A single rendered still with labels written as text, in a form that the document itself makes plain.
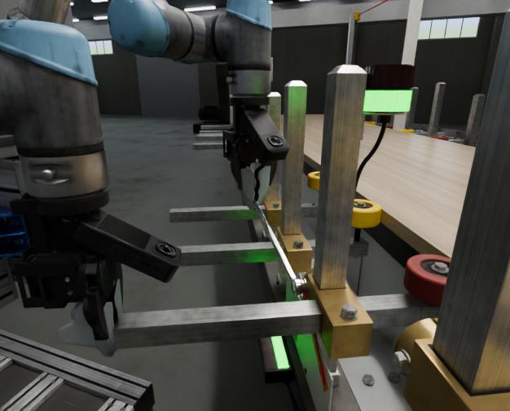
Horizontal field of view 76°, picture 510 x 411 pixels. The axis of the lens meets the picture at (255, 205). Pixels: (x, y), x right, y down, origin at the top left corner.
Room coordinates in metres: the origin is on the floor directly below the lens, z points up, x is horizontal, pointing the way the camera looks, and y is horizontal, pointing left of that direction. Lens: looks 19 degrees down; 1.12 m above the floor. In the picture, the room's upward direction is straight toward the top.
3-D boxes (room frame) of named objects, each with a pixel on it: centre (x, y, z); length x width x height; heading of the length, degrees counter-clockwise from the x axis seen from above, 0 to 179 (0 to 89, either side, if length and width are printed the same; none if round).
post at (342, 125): (0.40, -0.10, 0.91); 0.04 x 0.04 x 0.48; 6
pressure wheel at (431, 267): (0.38, -0.24, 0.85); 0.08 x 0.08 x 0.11
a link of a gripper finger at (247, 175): (0.62, 0.02, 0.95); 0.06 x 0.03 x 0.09; 26
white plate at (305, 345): (0.43, -0.08, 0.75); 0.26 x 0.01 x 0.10; 6
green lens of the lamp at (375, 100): (0.41, -0.15, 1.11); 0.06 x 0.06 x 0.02
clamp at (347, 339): (0.38, -0.11, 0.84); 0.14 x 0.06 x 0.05; 6
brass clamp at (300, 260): (0.63, -0.08, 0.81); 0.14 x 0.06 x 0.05; 6
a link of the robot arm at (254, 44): (0.63, 0.01, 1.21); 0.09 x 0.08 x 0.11; 67
